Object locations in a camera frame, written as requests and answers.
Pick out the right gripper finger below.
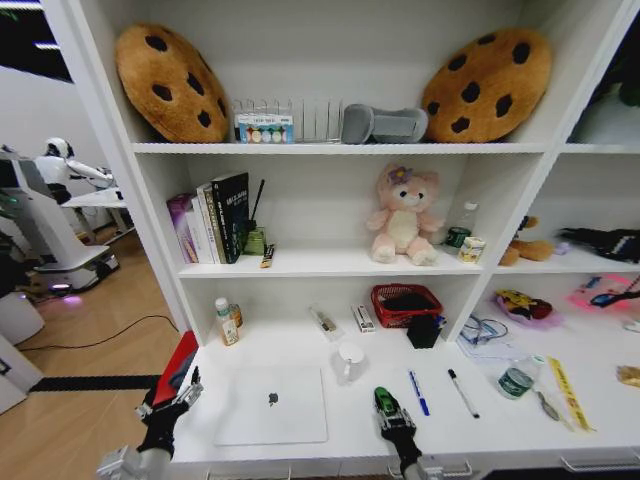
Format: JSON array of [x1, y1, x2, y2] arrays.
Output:
[[373, 398, 396, 432], [394, 400, 418, 432]]

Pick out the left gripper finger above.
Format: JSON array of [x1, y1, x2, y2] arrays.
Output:
[[173, 366, 206, 410], [133, 388, 162, 422]]

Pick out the green toy car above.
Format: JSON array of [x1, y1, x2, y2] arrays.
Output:
[[373, 385, 402, 417]]

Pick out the blue pen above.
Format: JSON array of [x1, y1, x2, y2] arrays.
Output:
[[407, 369, 432, 418]]

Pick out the black floor strip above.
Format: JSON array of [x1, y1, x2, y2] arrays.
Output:
[[28, 374, 162, 395]]

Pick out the black marker pen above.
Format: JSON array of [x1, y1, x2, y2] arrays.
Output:
[[446, 368, 481, 420]]

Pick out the white mug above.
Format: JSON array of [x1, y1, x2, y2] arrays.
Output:
[[333, 341, 368, 386]]

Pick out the orange juice bottle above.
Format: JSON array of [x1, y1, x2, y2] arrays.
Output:
[[214, 297, 242, 348]]

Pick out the silver laptop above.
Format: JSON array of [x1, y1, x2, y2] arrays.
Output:
[[213, 365, 330, 447]]

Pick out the black pen holder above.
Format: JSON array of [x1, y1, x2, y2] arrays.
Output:
[[405, 313, 444, 350]]

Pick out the white pen box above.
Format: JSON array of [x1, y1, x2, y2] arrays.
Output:
[[350, 304, 377, 334]]

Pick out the clear plastic pen packet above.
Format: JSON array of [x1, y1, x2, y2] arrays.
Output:
[[308, 305, 343, 342]]

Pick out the red plastic basket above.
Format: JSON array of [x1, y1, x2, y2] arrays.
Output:
[[370, 283, 444, 332]]

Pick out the metal clip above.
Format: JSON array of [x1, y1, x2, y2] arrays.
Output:
[[533, 388, 575, 430]]

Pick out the white cabinet box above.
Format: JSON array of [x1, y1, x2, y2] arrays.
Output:
[[0, 292, 47, 414]]

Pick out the white book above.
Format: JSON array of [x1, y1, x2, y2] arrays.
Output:
[[190, 194, 215, 265]]

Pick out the purple book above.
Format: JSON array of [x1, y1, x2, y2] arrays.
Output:
[[165, 193, 197, 265]]

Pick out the yellow purple plush bouquet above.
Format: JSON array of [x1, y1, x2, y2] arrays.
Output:
[[493, 288, 565, 329]]

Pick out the green box reed diffuser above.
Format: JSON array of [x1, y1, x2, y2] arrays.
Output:
[[241, 178, 267, 257]]

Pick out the yellow ruler strip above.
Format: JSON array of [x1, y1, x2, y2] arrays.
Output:
[[546, 355, 595, 433]]

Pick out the white shelf unit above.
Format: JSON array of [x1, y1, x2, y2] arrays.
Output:
[[42, 0, 640, 480]]

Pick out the cream green spine book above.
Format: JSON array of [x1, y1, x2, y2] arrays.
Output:
[[196, 183, 227, 265]]

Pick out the small yellow white carton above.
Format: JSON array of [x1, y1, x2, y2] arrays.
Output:
[[457, 235, 488, 265]]

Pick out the black book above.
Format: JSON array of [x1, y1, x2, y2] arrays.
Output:
[[210, 171, 252, 265]]

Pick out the pink plush cat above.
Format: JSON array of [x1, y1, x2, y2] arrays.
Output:
[[365, 161, 447, 267]]

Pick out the clear water bottle green label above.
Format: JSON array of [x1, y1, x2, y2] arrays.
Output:
[[445, 200, 481, 250]]

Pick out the brown plush toy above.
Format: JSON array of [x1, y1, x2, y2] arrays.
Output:
[[498, 215, 556, 267]]

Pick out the white wheeled machine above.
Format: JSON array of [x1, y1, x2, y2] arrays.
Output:
[[0, 149, 121, 292]]

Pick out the white desk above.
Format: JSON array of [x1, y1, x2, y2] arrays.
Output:
[[61, 186, 135, 242]]

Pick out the pink package blue goggles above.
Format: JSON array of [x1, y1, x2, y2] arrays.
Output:
[[566, 272, 640, 315]]

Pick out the white humanoid robot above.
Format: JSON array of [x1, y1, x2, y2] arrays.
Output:
[[31, 136, 115, 205]]

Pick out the black white knit item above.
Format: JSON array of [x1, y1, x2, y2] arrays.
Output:
[[558, 226, 640, 265]]

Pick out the colourful dotted card box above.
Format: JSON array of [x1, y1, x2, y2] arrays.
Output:
[[234, 113, 296, 145]]

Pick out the grey slipper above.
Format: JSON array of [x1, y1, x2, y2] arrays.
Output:
[[341, 103, 430, 146]]

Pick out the clear acrylic file rack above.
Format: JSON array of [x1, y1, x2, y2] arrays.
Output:
[[231, 96, 347, 145]]

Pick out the cookie shaped plush pillow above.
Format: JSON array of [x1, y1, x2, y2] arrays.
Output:
[[114, 21, 232, 144], [421, 26, 554, 144]]

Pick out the black floor cable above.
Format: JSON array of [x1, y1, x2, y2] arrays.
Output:
[[16, 314, 180, 352]]

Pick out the blue lanyard with papers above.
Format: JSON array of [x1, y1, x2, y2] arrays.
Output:
[[456, 313, 517, 360]]

